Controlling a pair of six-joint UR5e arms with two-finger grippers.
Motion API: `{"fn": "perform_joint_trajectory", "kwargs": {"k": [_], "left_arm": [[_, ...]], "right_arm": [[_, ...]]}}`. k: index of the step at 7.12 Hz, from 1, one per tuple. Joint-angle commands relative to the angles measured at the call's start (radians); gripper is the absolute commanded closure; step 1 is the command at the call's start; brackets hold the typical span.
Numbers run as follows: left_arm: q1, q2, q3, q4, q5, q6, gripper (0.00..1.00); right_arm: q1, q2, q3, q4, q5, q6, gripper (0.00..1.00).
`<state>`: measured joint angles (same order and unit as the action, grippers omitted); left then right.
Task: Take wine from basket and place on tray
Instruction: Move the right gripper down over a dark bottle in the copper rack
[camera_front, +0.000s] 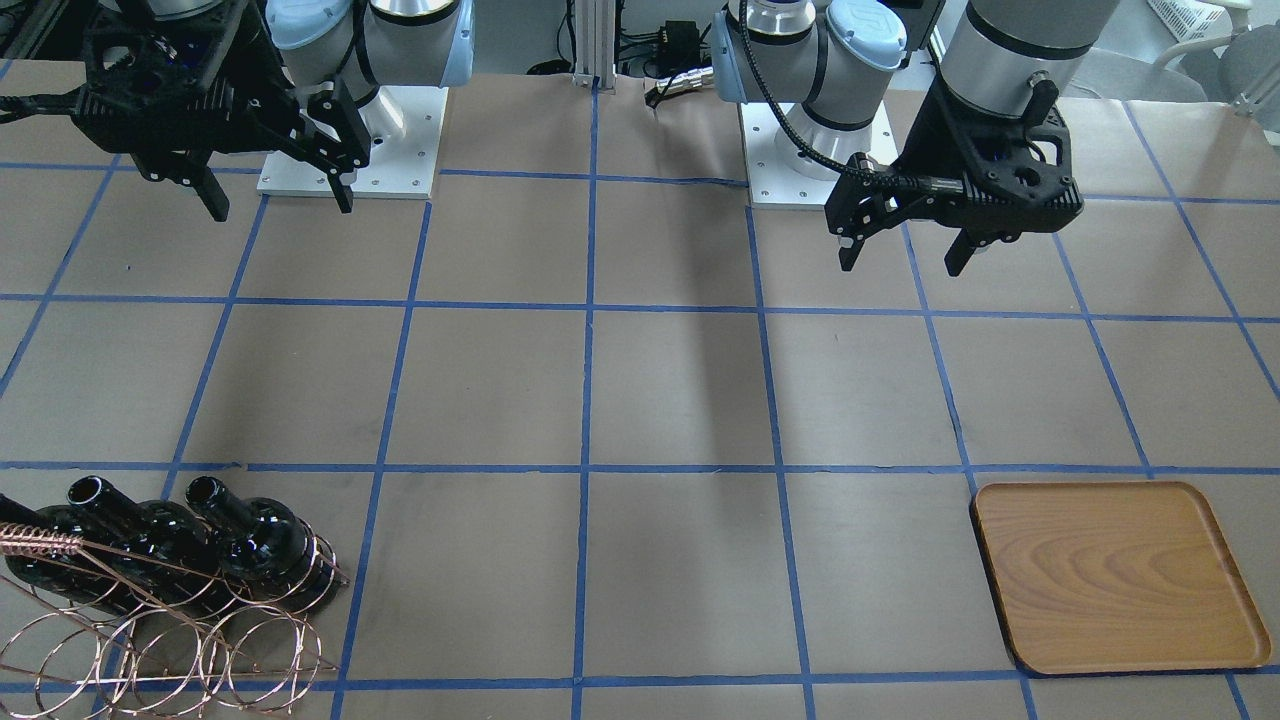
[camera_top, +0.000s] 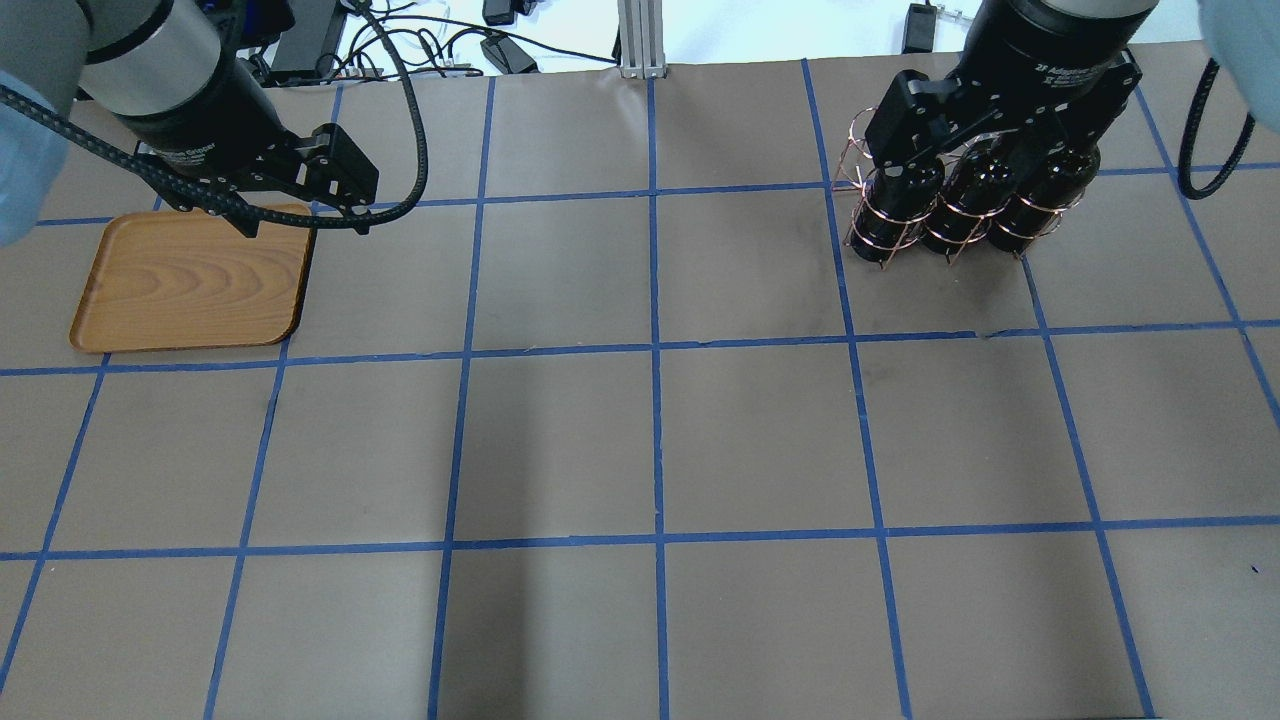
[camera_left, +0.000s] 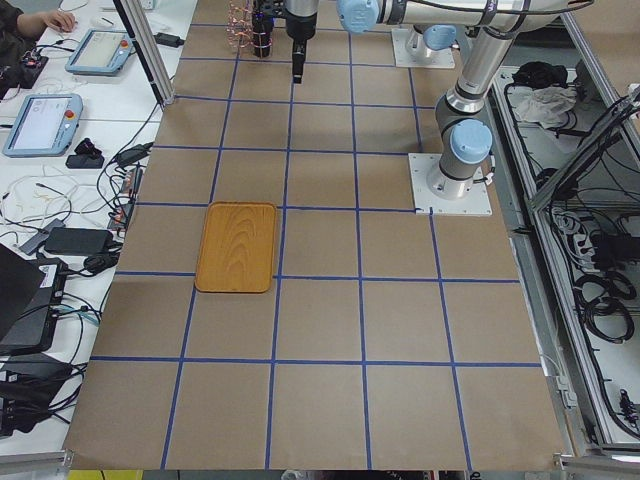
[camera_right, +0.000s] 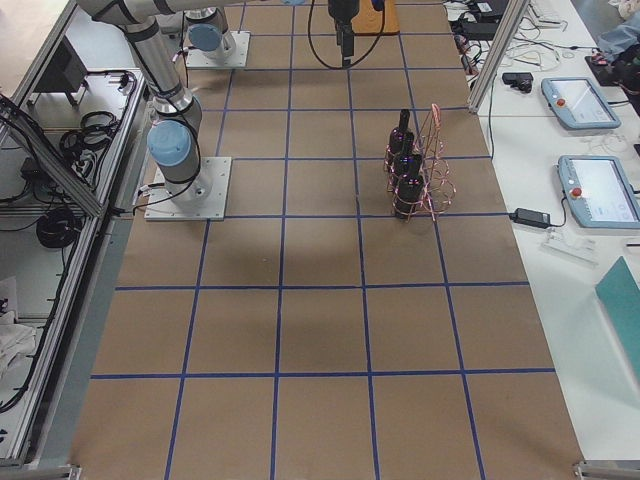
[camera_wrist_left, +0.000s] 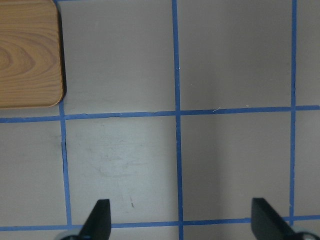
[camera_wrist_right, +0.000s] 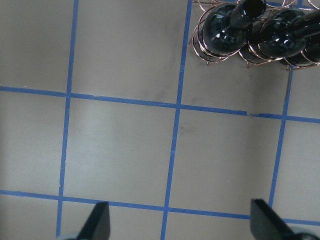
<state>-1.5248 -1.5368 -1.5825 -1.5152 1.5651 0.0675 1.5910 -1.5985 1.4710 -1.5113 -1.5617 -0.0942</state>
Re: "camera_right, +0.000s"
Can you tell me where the teach pendant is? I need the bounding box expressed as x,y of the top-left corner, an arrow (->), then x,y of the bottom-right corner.
541,77 -> 621,130
557,155 -> 639,230

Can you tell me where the green board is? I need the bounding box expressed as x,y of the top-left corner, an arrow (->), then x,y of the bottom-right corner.
595,257 -> 639,377

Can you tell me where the far teach pendant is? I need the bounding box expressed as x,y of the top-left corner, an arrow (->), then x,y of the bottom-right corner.
541,77 -> 621,130

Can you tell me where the white cloth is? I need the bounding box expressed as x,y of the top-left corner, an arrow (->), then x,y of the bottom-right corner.
0,276 -> 37,386

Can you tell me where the orange wooden tray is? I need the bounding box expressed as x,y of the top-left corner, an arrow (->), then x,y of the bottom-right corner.
352,0 -> 400,36

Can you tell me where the dark wine bottle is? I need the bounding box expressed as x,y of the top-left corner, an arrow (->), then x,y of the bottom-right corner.
394,153 -> 424,219
387,109 -> 411,155
391,132 -> 415,186

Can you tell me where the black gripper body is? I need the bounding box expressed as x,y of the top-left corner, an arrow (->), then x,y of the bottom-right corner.
328,0 -> 360,21

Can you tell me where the small black device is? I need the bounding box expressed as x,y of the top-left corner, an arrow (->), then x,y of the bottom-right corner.
501,72 -> 533,94

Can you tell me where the clear acrylic stand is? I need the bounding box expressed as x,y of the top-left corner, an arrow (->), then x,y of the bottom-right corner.
541,229 -> 598,266

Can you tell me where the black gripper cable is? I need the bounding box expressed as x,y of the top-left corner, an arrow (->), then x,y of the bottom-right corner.
306,0 -> 389,70

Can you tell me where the copper wire bottle basket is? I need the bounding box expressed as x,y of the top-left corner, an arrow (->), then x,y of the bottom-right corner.
383,104 -> 456,221

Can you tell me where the near teach pendant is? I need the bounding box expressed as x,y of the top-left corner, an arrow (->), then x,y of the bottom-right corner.
557,155 -> 639,230

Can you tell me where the aluminium frame post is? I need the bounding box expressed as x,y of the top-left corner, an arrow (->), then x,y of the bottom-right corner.
468,0 -> 530,114

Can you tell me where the black power adapter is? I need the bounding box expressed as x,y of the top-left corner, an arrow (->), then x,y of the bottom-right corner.
509,208 -> 551,229

